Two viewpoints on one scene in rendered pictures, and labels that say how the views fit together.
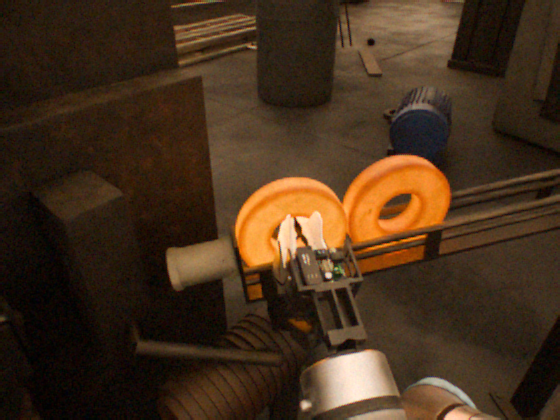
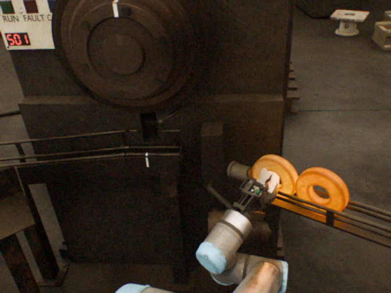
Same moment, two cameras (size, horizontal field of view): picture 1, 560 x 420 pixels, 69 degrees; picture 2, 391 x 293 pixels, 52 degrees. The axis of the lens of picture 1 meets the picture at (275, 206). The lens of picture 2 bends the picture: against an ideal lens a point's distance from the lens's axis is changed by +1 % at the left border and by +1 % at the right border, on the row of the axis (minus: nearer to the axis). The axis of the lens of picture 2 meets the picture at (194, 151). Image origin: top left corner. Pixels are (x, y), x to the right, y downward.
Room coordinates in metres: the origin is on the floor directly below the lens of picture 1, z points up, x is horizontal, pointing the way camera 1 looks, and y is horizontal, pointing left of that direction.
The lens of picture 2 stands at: (-0.33, -0.69, 1.50)
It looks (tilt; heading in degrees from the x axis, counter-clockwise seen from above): 34 degrees down; 55
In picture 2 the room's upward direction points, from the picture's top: 4 degrees counter-clockwise
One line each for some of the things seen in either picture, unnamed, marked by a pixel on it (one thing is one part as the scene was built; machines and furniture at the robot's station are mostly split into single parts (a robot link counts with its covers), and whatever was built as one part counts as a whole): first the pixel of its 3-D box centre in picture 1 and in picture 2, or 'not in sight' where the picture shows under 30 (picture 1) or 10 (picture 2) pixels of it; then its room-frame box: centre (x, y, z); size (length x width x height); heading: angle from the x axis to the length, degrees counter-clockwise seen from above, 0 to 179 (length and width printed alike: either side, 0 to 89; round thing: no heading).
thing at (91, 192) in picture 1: (98, 264); (213, 154); (0.41, 0.24, 0.68); 0.11 x 0.08 x 0.24; 48
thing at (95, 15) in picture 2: not in sight; (124, 52); (0.16, 0.31, 1.11); 0.28 x 0.06 x 0.28; 138
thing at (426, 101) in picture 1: (422, 120); not in sight; (2.16, -0.83, 0.17); 0.57 x 0.31 x 0.34; 158
